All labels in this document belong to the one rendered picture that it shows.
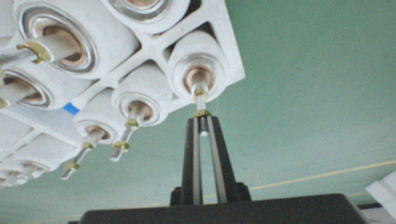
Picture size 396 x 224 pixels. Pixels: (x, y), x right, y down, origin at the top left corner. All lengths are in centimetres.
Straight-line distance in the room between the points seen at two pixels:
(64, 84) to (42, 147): 32
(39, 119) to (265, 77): 73
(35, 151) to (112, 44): 43
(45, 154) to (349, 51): 102
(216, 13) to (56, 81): 26
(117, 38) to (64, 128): 40
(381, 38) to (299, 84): 25
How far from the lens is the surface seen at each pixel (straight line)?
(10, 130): 57
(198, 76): 16
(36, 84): 28
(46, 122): 56
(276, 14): 47
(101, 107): 30
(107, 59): 20
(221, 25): 23
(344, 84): 78
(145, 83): 21
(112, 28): 22
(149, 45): 25
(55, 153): 57
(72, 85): 30
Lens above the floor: 41
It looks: 48 degrees down
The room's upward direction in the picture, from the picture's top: 177 degrees clockwise
